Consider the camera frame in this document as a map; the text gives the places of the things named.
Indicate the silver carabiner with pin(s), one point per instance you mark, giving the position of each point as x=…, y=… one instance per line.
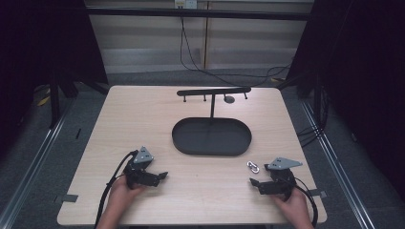
x=253, y=167

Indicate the round grey table grommet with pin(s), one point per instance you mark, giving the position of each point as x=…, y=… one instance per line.
x=229, y=99

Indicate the person's left hand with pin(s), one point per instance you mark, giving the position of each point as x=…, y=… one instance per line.
x=122, y=191

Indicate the grey tape strip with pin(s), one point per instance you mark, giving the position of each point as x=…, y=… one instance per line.
x=318, y=193
x=66, y=198

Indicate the metal floor rail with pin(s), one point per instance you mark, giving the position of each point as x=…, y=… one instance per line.
x=337, y=171
x=30, y=171

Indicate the black horizontal frame bar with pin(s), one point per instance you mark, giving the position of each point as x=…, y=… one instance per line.
x=197, y=13

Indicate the black curtain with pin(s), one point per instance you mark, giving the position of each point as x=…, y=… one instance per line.
x=44, y=44
x=356, y=79

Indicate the black hook stand with tray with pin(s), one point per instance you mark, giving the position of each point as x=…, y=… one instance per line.
x=211, y=136

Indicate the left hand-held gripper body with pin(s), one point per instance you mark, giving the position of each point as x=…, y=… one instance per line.
x=142, y=157

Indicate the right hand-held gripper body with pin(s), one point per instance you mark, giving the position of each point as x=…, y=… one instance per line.
x=281, y=175

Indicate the yellow floor object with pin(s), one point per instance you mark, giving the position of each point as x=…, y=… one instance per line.
x=43, y=101

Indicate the white wall socket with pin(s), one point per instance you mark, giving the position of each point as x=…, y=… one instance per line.
x=186, y=4

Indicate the person's right hand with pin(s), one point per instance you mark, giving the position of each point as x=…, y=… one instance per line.
x=293, y=205

